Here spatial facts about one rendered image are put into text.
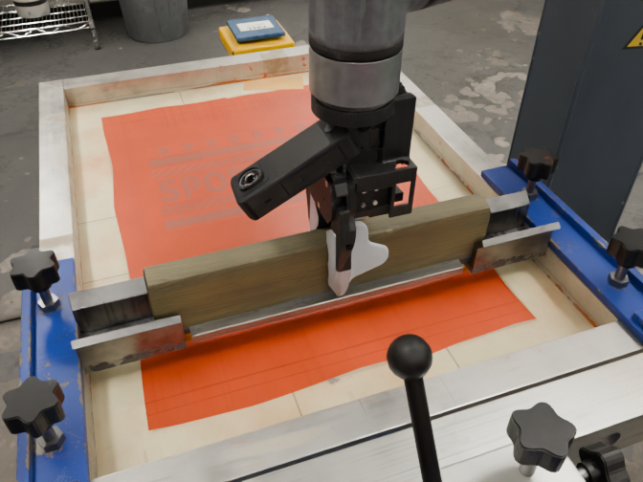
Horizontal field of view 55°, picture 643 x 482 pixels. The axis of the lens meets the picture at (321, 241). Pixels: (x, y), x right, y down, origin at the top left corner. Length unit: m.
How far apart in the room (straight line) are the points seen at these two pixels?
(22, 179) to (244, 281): 2.29
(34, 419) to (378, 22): 0.38
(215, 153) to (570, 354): 0.57
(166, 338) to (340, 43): 0.32
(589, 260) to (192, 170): 0.53
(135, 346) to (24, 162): 2.37
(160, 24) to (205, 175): 3.00
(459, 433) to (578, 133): 0.72
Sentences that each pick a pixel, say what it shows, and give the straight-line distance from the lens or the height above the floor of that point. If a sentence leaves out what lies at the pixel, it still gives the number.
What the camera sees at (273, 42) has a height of 0.95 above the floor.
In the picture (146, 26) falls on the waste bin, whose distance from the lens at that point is 3.86.
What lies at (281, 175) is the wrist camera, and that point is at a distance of 0.52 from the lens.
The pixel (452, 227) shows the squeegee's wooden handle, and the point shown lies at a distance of 0.65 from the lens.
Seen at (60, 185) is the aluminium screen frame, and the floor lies 0.99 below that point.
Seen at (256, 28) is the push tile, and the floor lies 0.97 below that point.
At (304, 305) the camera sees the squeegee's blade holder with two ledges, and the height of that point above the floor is 1.00.
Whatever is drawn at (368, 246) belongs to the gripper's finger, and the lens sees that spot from 0.59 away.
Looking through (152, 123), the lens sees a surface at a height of 0.96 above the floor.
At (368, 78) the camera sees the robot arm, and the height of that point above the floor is 1.24.
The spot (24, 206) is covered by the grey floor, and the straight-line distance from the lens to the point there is 2.66.
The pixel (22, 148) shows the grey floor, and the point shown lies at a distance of 3.05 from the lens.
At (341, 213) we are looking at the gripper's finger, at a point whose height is 1.12.
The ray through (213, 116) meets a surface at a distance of 1.03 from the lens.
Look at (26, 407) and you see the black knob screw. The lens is 0.52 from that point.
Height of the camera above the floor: 1.45
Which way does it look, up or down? 40 degrees down
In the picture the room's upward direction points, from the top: straight up
